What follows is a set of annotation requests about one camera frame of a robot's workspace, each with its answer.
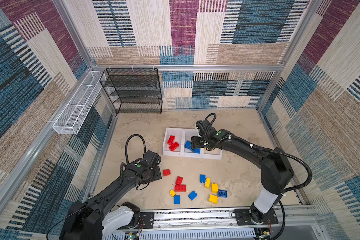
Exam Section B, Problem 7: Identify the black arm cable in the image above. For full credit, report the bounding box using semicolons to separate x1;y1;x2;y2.
202;112;313;194
119;133;147;181

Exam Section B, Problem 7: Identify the white wire mesh basket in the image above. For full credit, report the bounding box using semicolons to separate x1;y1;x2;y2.
53;72;103;135

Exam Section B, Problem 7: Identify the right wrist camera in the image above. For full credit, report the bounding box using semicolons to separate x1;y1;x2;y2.
196;120;211;136

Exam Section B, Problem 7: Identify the white three-compartment bin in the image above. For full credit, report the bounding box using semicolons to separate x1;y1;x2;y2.
163;128;223;160

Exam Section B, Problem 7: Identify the red lego brick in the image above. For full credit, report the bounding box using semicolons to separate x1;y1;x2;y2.
176;177;183;185
169;142;180;152
174;185;187;193
163;169;171;176
167;135;175;146

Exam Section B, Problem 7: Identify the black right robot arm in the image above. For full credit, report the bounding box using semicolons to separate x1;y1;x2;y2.
191;130;294;214

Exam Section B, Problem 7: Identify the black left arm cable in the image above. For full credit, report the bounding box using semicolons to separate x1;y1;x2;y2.
119;133;147;181

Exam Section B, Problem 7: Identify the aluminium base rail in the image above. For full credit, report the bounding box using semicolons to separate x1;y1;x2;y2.
104;205;329;240

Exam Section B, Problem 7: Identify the black wire shelf rack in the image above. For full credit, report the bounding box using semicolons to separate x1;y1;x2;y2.
100;68;163;114

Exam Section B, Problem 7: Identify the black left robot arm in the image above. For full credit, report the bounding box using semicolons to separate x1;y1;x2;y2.
59;151;162;240

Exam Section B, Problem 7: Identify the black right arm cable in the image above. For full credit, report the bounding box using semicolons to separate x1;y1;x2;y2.
202;112;313;194

